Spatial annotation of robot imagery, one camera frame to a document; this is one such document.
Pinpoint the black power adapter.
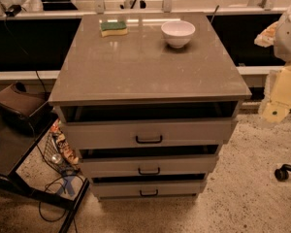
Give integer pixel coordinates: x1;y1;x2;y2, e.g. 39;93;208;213
5;5;21;17

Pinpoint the black floor cable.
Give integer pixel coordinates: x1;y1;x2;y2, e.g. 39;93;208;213
38;174;85;233

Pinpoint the brown box on cart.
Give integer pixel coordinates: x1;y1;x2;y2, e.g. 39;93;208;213
0;82;52;134

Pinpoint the grey bottom drawer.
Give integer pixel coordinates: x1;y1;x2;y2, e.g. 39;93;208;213
91;181;207;199

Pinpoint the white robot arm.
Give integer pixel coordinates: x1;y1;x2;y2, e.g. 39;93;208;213
254;5;291;123

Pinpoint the wire basket with snacks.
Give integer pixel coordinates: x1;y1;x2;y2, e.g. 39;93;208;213
43;119;80;175

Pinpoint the grey top drawer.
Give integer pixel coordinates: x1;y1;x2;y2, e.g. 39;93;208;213
61;118;237;150

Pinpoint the white ceramic bowl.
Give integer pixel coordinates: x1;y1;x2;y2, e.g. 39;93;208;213
161;20;196;49

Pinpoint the green yellow sponge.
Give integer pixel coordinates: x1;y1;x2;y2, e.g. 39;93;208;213
100;21;128;37

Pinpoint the black office chair caster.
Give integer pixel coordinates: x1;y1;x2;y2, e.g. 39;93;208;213
275;164;291;182

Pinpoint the grey drawer cabinet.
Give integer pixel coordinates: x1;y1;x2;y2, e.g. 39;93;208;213
49;13;251;188

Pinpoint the black side cart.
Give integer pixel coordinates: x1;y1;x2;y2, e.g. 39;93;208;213
0;113;89;233

